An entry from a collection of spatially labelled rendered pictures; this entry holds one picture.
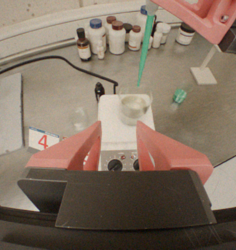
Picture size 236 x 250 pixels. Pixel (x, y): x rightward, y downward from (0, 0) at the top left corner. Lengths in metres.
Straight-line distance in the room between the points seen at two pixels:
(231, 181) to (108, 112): 0.37
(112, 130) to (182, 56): 0.47
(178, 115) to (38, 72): 0.51
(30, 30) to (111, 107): 0.46
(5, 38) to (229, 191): 0.88
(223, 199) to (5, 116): 0.65
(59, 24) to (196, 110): 0.58
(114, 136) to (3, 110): 0.38
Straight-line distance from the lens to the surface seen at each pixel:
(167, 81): 0.53
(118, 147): 0.31
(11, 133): 0.48
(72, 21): 0.66
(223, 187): 0.46
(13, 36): 0.69
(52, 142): 0.39
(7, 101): 0.56
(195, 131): 0.46
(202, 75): 0.60
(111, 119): 0.31
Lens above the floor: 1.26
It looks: 65 degrees down
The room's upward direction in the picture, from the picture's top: 3 degrees clockwise
